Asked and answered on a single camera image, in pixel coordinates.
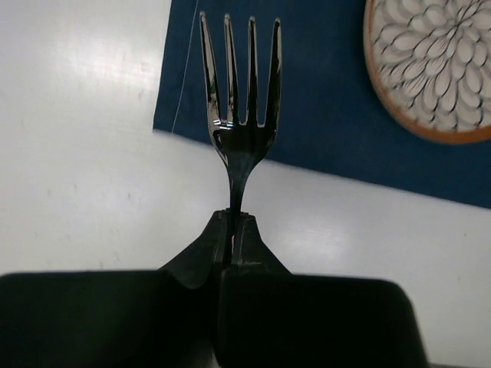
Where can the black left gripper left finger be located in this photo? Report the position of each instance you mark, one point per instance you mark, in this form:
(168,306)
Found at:
(125,318)

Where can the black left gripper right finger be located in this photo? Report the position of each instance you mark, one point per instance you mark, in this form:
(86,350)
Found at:
(270,317)

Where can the silver fork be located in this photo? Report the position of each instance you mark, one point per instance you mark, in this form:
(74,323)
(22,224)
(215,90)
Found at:
(241,144)

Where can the blue whale placemat cloth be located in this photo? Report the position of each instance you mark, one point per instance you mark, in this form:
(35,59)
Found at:
(331,120)

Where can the floral patterned plate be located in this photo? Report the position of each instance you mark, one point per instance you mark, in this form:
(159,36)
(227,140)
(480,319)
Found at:
(429,64)

